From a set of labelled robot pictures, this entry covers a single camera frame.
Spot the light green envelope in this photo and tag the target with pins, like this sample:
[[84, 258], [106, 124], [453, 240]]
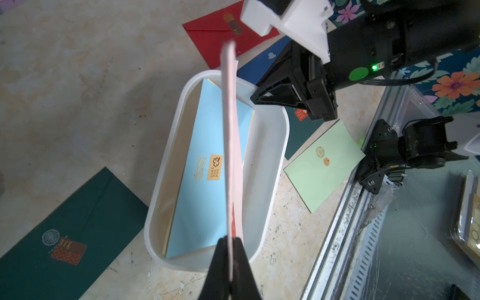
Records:
[[325, 165]]

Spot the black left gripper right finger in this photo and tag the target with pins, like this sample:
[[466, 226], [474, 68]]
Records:
[[243, 284]]

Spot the light blue envelope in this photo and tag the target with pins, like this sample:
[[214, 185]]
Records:
[[200, 218]]

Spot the dark green envelope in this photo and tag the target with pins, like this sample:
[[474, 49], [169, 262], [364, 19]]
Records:
[[66, 253], [301, 128]]

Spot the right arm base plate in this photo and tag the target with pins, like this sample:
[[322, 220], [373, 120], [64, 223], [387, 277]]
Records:
[[422, 144]]

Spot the red envelope gold sticker back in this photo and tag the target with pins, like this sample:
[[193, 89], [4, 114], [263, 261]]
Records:
[[209, 33]]

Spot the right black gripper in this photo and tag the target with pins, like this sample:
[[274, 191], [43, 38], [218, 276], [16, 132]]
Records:
[[298, 79]]

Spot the white plastic storage box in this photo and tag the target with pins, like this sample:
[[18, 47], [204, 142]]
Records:
[[263, 160]]

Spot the navy blue envelope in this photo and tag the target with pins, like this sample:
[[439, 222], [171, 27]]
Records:
[[254, 70]]

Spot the pink envelope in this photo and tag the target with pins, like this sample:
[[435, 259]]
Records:
[[232, 164]]

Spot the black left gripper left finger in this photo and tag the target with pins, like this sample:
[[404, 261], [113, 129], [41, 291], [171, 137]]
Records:
[[217, 283]]

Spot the aluminium front rail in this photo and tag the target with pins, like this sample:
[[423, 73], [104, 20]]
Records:
[[344, 263]]

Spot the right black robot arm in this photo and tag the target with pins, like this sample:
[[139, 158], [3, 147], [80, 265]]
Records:
[[388, 37]]

